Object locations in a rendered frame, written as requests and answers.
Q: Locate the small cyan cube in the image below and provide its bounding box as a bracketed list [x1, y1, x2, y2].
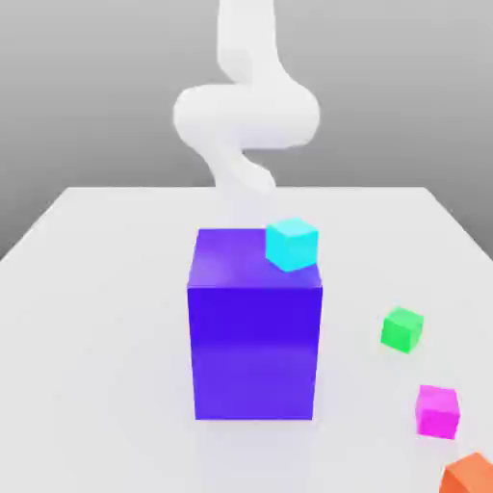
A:
[265, 216, 320, 273]

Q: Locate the small green cube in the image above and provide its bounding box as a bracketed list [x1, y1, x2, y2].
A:
[379, 305, 426, 354]

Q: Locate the small magenta cube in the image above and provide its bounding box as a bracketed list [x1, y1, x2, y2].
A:
[414, 383, 461, 441]

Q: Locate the large purple box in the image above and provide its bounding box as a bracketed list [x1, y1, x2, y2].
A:
[186, 227, 324, 422]

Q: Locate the large orange box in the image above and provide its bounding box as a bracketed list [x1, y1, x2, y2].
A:
[438, 452, 493, 493]

